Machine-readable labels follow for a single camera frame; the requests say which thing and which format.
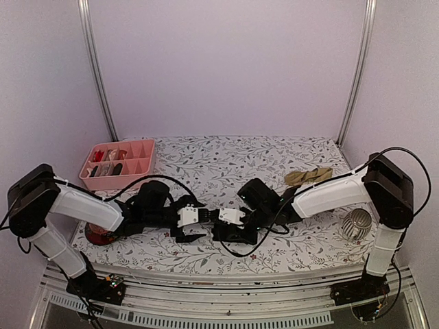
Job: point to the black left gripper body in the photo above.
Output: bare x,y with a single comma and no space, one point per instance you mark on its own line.
154,220

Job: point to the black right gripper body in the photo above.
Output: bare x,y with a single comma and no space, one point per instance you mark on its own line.
258,213

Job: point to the tan beige underwear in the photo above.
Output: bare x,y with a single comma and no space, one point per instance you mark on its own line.
300,178

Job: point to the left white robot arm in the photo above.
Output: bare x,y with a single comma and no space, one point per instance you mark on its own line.
40,193

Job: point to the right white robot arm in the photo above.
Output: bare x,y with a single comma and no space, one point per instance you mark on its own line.
378,182

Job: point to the black rolled cloth in box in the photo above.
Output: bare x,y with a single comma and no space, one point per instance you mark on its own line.
117,169

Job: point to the pink divided organizer box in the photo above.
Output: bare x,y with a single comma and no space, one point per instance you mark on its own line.
112,166

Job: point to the red patterned bowl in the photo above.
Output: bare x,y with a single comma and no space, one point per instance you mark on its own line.
99,236

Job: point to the red rolled cloth in box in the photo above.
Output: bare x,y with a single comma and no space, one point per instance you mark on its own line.
97,156

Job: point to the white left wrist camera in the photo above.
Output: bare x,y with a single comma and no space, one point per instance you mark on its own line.
190,215

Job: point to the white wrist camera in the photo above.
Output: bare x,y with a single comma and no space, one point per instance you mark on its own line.
231,216
190,215

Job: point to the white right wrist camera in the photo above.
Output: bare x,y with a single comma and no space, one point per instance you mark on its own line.
231,216

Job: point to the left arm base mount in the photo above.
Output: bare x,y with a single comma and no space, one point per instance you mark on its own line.
110,290

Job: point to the striped metal wire cup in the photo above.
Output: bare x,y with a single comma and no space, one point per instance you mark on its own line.
356,224

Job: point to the aluminium front rail frame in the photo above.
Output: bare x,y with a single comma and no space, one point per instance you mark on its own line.
156,299

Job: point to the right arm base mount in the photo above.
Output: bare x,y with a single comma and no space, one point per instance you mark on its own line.
366,287

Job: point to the left aluminium corner post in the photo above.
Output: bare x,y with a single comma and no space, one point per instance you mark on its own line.
87,28

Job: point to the aluminium corner post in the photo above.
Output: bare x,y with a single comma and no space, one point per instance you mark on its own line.
87,28
365,41

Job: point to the right aluminium corner post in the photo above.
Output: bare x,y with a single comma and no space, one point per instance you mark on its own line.
365,41

